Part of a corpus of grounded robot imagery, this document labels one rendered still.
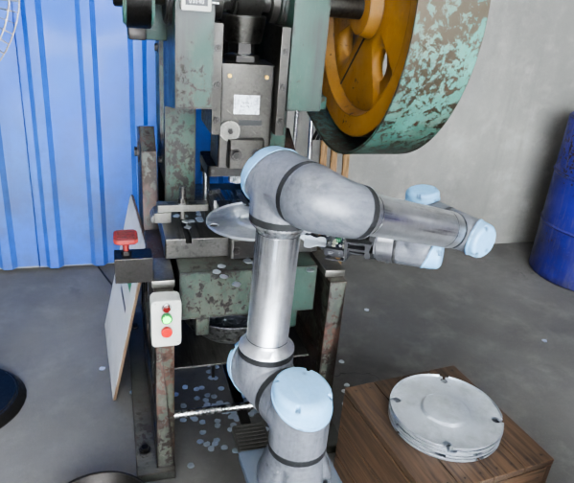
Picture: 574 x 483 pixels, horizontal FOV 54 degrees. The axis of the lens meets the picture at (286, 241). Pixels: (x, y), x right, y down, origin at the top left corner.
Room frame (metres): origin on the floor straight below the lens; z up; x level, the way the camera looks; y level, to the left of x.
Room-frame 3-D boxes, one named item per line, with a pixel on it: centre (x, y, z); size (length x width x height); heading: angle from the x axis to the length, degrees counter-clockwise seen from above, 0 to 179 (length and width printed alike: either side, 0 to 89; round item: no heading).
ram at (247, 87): (1.59, 0.15, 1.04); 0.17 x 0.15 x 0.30; 18
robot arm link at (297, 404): (0.88, -0.05, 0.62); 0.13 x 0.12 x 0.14; 35
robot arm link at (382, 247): (1.24, -0.23, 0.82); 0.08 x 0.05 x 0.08; 160
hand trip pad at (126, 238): (1.31, 0.41, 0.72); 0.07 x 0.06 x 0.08; 18
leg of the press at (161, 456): (1.68, 0.46, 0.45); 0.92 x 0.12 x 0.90; 18
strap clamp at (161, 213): (1.58, 0.33, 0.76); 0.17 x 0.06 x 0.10; 108
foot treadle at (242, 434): (1.50, 0.12, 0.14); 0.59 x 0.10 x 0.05; 18
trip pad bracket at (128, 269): (1.32, 0.39, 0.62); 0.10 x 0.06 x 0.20; 108
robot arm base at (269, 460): (0.87, -0.06, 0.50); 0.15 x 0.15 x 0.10
